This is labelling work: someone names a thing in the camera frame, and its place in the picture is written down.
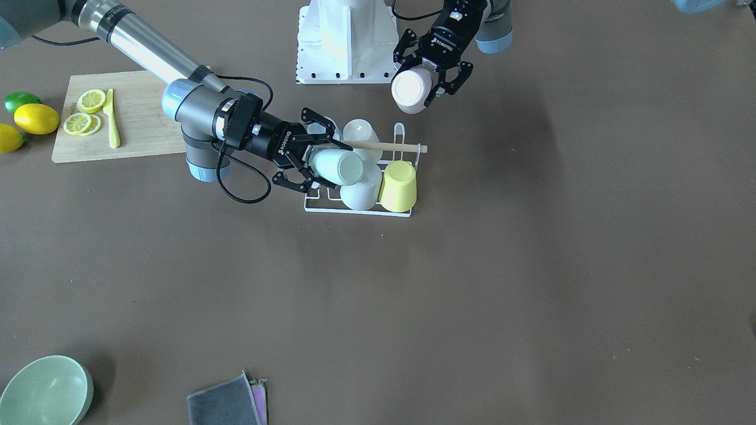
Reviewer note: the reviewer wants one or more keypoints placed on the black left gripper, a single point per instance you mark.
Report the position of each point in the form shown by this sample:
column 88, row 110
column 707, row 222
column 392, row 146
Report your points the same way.
column 447, row 38

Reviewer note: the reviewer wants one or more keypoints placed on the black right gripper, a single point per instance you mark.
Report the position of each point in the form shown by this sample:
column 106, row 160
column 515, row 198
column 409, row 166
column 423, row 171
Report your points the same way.
column 276, row 142

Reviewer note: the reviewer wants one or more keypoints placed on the pink plastic cup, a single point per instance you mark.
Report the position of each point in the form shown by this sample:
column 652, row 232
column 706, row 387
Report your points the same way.
column 410, row 89

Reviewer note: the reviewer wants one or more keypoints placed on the green plastic cup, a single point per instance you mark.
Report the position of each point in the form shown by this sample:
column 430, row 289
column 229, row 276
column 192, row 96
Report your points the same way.
column 338, row 166

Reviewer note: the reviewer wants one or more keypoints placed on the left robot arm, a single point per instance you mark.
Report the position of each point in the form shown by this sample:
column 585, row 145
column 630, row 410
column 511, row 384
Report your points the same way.
column 430, row 64

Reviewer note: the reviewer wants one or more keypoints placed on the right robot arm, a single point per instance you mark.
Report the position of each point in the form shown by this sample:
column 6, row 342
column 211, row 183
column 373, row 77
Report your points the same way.
column 216, row 120

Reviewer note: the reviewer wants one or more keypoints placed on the cream plastic cup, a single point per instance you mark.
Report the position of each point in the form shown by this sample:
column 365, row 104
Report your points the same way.
column 359, row 130

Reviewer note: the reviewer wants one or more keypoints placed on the grey plastic cup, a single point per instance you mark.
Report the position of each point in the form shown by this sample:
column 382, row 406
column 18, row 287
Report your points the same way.
column 363, row 195

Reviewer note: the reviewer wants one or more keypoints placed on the yellow plastic cup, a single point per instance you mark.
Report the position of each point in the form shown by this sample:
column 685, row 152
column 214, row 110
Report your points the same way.
column 399, row 191

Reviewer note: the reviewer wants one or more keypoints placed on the bamboo cutting board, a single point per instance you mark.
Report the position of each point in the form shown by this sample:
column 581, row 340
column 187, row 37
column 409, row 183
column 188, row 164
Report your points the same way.
column 143, row 127

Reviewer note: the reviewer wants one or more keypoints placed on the yellow plastic knife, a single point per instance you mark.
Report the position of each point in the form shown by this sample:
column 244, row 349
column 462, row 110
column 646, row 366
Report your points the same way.
column 109, row 110

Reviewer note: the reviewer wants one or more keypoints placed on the lemon slice behind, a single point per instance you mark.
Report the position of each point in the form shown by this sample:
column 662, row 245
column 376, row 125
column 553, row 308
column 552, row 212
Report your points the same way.
column 94, row 127

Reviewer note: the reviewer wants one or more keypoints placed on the lemon slice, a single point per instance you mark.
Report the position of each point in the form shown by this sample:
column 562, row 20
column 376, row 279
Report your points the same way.
column 77, row 123
column 91, row 101
column 94, row 127

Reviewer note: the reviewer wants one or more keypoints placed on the lemon slice upper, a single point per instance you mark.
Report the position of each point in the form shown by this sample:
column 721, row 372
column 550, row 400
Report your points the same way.
column 91, row 101

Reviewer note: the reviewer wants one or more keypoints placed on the lemon slice lower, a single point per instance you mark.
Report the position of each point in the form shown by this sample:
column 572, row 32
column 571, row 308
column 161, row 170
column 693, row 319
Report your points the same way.
column 77, row 123

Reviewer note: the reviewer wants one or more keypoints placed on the purple folded cloth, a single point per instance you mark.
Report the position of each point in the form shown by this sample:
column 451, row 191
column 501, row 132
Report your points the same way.
column 259, row 392

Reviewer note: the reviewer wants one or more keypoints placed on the whole yellow lemon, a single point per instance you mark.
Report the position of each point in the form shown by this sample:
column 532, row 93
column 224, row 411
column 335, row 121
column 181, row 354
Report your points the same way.
column 37, row 119

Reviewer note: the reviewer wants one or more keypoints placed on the grey folded cloth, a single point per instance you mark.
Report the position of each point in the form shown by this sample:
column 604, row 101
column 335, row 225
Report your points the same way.
column 230, row 402

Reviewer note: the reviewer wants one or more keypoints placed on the green lime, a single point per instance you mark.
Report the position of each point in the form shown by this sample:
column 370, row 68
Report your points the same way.
column 17, row 99

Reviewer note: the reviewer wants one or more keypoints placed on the green bowl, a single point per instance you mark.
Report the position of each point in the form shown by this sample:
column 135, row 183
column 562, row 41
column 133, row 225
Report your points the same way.
column 54, row 389

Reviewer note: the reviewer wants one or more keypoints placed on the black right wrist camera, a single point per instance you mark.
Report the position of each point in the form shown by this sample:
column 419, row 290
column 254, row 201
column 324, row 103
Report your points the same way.
column 241, row 120

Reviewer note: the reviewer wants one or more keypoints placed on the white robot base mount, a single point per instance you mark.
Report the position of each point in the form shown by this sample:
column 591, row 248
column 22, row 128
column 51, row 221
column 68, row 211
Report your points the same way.
column 345, row 42

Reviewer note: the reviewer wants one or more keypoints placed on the white wire cup rack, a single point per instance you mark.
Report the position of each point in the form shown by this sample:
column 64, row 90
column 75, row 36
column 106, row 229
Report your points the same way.
column 327, row 200

